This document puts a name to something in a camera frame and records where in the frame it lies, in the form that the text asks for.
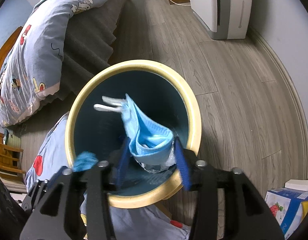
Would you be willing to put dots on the white air purifier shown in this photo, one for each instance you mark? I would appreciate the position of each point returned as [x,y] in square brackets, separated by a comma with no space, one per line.
[223,19]

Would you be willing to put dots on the bed with cartoon duvet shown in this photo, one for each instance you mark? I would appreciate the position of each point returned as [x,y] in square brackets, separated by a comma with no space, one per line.
[62,45]

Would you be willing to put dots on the wooden headboard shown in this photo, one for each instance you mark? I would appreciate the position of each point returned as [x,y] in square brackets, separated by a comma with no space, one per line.
[5,49]

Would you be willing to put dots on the yellow rimmed teal trash bin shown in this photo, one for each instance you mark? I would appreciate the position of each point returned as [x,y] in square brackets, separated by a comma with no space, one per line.
[149,105]

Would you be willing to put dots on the wooden chair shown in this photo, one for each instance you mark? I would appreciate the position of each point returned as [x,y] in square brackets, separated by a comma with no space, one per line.
[10,163]

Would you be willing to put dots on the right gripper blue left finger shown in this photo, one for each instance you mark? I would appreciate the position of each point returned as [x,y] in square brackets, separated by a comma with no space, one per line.
[121,163]

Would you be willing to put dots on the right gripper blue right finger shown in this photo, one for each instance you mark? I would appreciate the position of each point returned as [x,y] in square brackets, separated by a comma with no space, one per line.
[182,164]

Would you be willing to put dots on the clear plastic packaging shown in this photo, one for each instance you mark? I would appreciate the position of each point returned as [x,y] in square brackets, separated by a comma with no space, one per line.
[157,159]

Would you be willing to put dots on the cartoon print blue cushion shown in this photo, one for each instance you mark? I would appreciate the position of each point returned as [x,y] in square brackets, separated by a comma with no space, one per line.
[74,205]

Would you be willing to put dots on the small green trash bin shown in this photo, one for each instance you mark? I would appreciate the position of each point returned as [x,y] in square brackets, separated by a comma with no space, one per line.
[11,140]

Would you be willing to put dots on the blue face mask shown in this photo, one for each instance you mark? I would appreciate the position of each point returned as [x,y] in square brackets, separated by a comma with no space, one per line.
[84,161]
[141,130]

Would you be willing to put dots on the strawberry milk carton box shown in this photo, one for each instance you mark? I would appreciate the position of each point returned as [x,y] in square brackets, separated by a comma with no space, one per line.
[289,207]

